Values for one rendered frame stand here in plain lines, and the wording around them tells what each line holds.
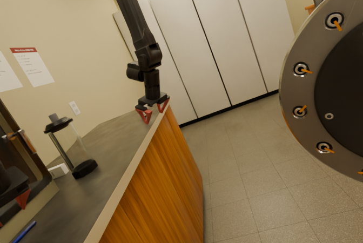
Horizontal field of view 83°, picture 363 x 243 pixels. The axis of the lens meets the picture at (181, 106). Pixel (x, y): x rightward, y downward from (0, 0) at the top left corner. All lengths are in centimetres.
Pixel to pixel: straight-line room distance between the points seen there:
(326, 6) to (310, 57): 4
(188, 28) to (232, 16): 69
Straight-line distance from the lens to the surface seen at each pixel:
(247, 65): 350
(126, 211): 78
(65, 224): 70
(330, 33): 21
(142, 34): 71
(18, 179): 58
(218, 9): 345
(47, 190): 93
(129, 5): 73
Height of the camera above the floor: 123
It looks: 14 degrees down
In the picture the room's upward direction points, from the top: 24 degrees counter-clockwise
